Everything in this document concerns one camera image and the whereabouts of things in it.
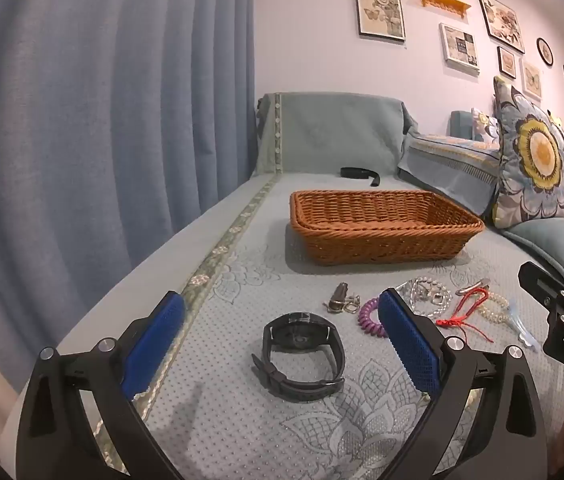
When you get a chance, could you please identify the small floral pillow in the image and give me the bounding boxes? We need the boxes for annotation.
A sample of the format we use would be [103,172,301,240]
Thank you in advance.
[471,107,501,142]

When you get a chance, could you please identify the white pearl bracelet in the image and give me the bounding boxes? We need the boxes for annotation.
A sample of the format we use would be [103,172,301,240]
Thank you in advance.
[477,292,513,328]

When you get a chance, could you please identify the floral picture frame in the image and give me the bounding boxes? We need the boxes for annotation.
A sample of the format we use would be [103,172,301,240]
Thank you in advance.
[477,0,526,55]

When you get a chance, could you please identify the blue curtain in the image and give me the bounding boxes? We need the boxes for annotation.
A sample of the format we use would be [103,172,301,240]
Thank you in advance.
[0,0,258,401]

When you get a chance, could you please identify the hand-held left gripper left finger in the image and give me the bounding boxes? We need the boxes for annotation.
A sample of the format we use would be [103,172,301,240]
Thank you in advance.
[14,290,185,480]

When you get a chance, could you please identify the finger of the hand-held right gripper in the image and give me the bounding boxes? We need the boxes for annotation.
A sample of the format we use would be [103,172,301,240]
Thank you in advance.
[518,261,564,311]

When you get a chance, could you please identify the large floral pillow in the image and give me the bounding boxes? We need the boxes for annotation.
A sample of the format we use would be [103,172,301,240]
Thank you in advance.
[491,76,564,233]

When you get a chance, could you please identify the striped blue seat cushion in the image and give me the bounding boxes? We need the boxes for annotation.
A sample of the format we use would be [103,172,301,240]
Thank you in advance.
[396,132,503,206]

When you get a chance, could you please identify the white picture frame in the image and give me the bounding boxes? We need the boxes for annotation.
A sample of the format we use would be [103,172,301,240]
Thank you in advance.
[438,22,480,77]

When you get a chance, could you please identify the red string bracelet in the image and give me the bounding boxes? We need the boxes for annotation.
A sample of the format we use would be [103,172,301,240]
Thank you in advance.
[434,287,490,343]

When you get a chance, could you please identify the purple coil hair tie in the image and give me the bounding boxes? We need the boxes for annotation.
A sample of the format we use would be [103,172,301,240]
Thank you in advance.
[358,298,388,337]

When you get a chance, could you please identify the small butterfly picture frame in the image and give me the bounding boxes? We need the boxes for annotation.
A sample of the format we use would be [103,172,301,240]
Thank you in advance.
[519,57,544,101]

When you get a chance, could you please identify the clear crystal bead bracelet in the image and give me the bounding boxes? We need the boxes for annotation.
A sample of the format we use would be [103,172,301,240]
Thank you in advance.
[394,276,453,317]

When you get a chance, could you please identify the silver metal key clip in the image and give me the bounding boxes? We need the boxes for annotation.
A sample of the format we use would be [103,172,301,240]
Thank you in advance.
[323,282,363,313]

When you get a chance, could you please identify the small dark picture frame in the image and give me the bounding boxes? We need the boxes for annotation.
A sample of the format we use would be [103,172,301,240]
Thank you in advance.
[497,46,518,80]

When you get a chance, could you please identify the clear plastic hair clip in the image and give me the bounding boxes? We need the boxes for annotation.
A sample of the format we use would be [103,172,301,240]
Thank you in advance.
[507,300,538,348]

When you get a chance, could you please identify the plain blue cushion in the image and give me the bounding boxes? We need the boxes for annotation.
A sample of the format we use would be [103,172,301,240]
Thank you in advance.
[502,217,564,301]

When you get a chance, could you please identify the brown wicker basket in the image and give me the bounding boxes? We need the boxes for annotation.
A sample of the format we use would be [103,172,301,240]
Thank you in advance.
[289,190,486,267]

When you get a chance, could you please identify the large butterfly picture frame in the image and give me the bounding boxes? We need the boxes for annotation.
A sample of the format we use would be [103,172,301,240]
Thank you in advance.
[353,0,407,43]

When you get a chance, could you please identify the yellow wall shelf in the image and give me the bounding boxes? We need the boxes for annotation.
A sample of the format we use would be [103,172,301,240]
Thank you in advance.
[414,0,472,16]

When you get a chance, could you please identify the black wristwatch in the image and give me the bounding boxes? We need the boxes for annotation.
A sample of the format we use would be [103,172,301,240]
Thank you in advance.
[251,312,347,402]

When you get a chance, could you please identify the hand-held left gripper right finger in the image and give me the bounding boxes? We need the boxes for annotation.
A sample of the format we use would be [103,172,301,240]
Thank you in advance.
[378,288,548,480]

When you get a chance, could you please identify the black band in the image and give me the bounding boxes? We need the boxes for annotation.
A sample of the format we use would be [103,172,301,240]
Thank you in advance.
[340,166,382,188]

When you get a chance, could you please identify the thin metal hair clip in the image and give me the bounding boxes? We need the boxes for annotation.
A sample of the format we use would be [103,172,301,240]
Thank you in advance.
[456,279,492,297]

